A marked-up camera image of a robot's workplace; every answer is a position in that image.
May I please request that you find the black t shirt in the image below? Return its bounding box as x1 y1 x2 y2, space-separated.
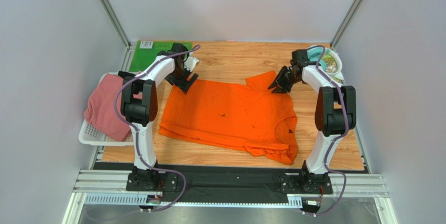
118 71 136 79

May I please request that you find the pink t shirt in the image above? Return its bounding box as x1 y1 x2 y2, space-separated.
84 73 130 142

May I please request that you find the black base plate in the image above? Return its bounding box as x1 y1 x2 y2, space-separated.
92 162 369 204

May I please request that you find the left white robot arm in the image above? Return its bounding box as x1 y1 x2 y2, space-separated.
114 42 199 192

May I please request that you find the purple cable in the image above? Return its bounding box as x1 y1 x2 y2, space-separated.
113 44 202 214
301 45 348 217

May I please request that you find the colourful book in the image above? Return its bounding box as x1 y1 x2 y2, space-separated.
320 49 344 83

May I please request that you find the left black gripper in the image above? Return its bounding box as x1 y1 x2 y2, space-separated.
165 63 198 94

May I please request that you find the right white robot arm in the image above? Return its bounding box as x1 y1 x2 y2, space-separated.
268 45 356 194

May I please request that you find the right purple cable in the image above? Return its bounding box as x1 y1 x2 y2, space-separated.
301 45 348 217

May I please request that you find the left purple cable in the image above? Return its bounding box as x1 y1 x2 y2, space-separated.
113 44 202 214

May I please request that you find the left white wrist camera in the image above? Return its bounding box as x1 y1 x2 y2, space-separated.
184 55 200 72

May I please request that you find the aluminium frame rail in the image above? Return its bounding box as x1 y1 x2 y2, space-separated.
63 165 397 223

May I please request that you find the white plastic basket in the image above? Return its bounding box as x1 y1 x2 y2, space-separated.
79 72 133 147

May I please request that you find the green cutting mat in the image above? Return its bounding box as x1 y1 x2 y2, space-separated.
128 40 174 72

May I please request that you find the orange t shirt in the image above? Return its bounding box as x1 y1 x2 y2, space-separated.
159 71 298 165

